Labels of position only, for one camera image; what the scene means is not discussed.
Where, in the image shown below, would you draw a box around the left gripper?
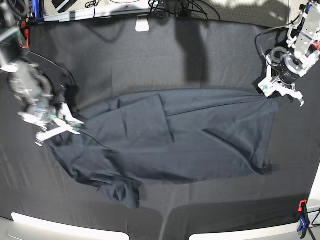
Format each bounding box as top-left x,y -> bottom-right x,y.
263,64 -> 305,107

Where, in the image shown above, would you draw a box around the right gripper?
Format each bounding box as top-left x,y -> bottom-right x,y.
18,87 -> 82,147

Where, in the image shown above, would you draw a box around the dark navy t-shirt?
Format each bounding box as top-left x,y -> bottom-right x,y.
46,89 -> 279,208

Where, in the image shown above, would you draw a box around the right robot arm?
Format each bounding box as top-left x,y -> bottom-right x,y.
0,0 -> 84,146

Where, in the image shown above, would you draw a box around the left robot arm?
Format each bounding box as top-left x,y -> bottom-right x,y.
257,0 -> 320,107

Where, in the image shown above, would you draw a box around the red black clamp far-left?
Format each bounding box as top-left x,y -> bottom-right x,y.
20,20 -> 30,49

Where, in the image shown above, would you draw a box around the black table cloth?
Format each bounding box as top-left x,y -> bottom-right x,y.
0,18 -> 320,240

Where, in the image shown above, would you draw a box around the black power adapter box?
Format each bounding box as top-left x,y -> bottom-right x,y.
51,0 -> 77,13

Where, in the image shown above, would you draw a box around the blue bar clamp far-left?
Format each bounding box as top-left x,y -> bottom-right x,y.
31,0 -> 45,25

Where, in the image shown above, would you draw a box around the red black clamp near-right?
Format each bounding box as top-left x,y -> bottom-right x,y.
298,199 -> 308,213

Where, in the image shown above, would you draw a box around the blue bar clamp near-right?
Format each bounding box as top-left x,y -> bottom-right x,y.
297,212 -> 310,239

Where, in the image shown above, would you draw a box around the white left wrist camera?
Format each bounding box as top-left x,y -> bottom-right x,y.
258,79 -> 274,97

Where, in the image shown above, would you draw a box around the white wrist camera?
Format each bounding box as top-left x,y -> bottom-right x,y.
258,79 -> 274,97
70,121 -> 84,135

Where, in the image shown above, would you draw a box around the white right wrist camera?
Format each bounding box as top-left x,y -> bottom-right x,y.
70,121 -> 84,135

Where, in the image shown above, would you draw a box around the tangled black cables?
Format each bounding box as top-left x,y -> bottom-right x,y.
84,0 -> 226,21

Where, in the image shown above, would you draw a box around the aluminium frame rail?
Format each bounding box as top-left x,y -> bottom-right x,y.
43,5 -> 141,23

